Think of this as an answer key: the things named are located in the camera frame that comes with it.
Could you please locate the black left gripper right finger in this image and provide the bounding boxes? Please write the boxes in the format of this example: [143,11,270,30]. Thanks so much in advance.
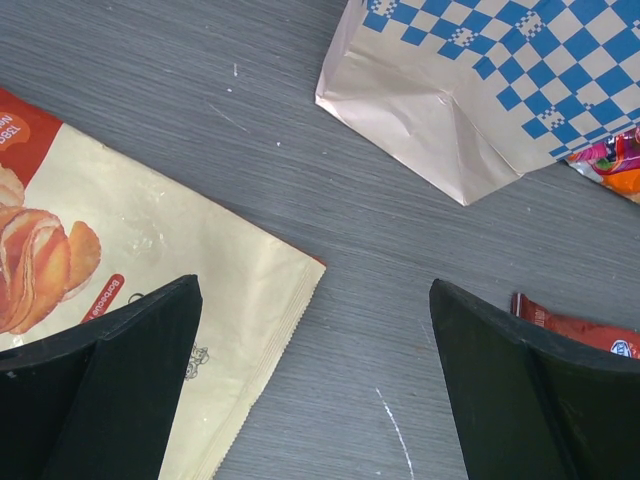
[429,280,639,479]

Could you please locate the colourful candy bag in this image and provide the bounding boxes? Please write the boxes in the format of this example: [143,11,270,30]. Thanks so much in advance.
[566,127,639,204]

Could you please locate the red Doritos bag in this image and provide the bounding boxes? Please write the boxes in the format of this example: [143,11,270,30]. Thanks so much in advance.
[511,293,639,359]

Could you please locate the cream red cassava chips bag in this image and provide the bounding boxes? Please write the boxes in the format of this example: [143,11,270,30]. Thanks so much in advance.
[1,91,325,479]

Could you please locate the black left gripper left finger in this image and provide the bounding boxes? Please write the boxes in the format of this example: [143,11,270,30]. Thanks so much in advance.
[1,275,203,479]

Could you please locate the blue checkered paper bag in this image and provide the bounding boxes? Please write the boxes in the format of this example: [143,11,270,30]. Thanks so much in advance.
[315,0,639,205]

